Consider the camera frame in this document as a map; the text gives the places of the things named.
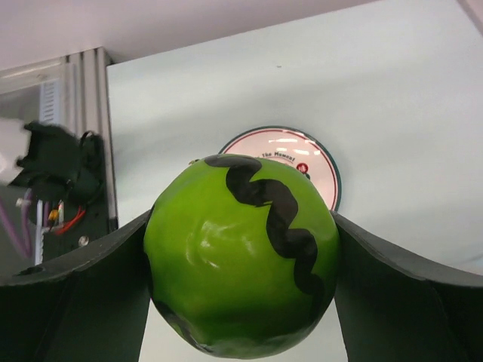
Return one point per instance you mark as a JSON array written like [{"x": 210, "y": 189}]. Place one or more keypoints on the light blue cable duct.
[{"x": 49, "y": 113}]

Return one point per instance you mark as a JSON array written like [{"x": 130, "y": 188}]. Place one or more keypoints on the round white printed plate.
[{"x": 296, "y": 149}]

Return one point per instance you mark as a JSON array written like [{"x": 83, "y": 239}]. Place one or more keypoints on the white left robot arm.
[{"x": 52, "y": 161}]

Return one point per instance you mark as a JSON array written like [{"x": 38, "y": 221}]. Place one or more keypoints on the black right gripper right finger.
[{"x": 394, "y": 305}]

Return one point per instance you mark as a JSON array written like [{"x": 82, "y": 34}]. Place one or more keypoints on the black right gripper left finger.
[{"x": 88, "y": 305}]

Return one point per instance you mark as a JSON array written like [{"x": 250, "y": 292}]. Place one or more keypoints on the aluminium frame rail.
[{"x": 88, "y": 71}]

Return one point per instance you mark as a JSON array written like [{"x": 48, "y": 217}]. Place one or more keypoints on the green fake watermelon ball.
[{"x": 243, "y": 255}]

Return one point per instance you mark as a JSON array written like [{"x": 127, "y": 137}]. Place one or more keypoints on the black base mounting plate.
[{"x": 68, "y": 228}]

